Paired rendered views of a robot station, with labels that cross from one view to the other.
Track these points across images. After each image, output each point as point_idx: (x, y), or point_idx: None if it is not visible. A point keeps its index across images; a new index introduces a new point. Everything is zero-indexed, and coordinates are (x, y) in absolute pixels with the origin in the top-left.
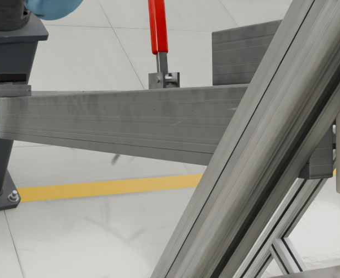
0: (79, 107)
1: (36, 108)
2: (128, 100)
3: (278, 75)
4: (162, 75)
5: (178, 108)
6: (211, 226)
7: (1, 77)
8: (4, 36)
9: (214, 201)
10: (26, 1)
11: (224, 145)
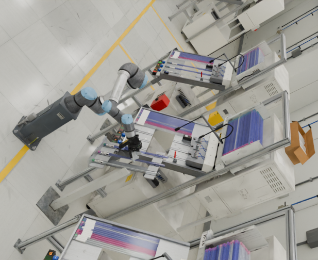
0: None
1: (140, 156)
2: (173, 165)
3: (207, 177)
4: (176, 161)
5: (185, 169)
6: (196, 183)
7: None
8: (79, 113)
9: (197, 182)
10: (98, 114)
11: (199, 179)
